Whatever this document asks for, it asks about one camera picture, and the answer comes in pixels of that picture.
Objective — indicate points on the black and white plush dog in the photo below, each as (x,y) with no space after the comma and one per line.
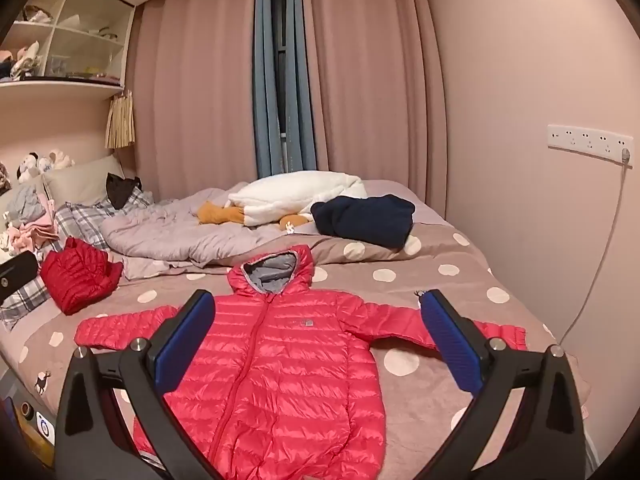
(27,167)

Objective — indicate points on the beige pillow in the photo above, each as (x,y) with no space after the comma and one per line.
(85,180)

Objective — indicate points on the pink-red hooded down jacket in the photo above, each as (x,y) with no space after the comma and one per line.
(300,360)

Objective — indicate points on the dark red down jacket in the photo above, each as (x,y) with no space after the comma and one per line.
(80,275)

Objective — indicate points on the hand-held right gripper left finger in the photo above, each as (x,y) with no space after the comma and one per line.
(185,340)

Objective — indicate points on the white wall outlet strip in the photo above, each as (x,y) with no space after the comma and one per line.
(585,137)

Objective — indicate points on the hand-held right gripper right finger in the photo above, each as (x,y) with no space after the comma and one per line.
(450,345)

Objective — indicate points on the floral cloth bundle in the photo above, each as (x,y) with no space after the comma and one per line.
(3,175)

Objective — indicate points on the white goose plush toy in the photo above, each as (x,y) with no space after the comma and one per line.
(300,195)

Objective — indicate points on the black cloth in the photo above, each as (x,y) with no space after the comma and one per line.
(121,190)

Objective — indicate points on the pink curtain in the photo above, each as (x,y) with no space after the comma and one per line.
(370,85)
(200,85)

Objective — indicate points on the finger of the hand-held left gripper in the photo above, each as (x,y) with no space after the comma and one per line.
(17,275)

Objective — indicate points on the pile of pink grey clothes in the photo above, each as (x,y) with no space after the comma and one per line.
(30,220)

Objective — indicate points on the navy blue fleece garment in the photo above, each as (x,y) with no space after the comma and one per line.
(365,220)

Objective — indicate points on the white wall shelf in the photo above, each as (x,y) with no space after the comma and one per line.
(50,91)

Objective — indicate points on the blue curtain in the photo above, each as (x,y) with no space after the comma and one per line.
(300,85)
(262,85)

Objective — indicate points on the grey quilt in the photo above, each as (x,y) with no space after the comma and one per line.
(175,230)

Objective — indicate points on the clothes pile on shelf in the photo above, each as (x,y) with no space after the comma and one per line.
(20,62)

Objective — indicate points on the polka dot bed cover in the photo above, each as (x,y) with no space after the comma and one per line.
(425,280)

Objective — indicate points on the window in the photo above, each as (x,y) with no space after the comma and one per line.
(279,60)

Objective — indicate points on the plaid pillow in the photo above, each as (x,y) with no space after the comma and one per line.
(22,305)
(85,220)

